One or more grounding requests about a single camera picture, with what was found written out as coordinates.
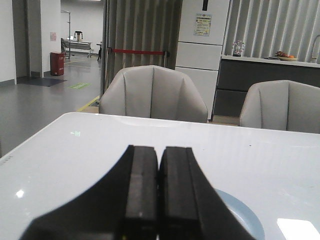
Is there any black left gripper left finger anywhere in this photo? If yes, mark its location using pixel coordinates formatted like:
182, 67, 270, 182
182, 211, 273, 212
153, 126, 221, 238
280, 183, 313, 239
21, 145, 158, 240

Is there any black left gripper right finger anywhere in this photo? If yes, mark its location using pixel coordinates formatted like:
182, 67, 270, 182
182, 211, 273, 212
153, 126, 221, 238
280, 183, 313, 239
158, 146, 253, 240

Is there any light blue round plate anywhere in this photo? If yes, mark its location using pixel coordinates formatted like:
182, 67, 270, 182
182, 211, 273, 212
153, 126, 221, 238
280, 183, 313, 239
214, 188, 265, 240

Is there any left grey upholstered chair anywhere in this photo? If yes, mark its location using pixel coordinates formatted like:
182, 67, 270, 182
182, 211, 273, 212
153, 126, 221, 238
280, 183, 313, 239
99, 65, 208, 123

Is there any grey upholstered chair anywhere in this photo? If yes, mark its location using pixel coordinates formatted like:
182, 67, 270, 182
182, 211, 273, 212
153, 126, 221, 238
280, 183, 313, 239
99, 65, 208, 123
239, 80, 320, 134

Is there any right grey upholstered chair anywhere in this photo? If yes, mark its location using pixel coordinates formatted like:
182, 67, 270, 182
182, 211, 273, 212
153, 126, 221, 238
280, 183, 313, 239
239, 80, 320, 134

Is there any dark grey counter cabinet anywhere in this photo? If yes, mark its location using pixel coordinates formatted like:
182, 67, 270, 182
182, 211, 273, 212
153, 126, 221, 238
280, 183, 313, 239
212, 55, 320, 117

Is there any red barrier belt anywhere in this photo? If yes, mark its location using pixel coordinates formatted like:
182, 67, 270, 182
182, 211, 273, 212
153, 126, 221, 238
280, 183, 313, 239
108, 47, 170, 56

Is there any red trash bin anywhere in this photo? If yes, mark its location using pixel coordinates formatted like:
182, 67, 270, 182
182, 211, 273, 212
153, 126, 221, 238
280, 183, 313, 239
50, 52, 65, 76

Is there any distant folding table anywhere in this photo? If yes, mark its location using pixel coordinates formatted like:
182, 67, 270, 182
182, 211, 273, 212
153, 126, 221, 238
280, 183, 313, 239
61, 38, 92, 58

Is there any small ferris wheel ornament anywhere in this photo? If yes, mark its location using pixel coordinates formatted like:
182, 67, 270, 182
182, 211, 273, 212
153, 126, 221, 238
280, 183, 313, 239
231, 40, 245, 57

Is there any fruit bowl on counter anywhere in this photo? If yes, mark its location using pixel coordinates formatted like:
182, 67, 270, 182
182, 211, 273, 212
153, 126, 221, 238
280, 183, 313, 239
275, 51, 298, 61

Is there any poster on refrigerator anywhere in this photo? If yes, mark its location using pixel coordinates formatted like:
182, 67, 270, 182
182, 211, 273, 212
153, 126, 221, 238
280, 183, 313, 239
193, 13, 212, 37

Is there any white refrigerator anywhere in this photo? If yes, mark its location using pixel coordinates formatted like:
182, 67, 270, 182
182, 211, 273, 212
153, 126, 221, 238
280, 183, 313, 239
175, 0, 230, 119

